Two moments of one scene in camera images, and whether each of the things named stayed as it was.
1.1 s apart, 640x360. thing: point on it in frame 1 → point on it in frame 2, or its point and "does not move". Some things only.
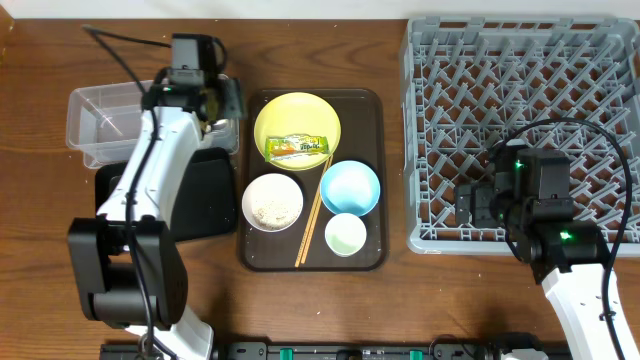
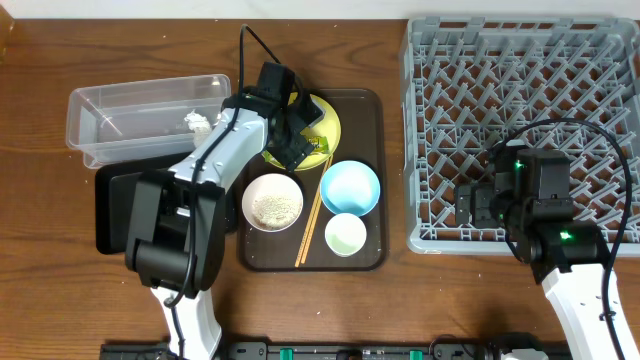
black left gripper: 220,105 → 295,148
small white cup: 345,234 does not move
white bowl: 272,202 does not move
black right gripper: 483,194 does not move
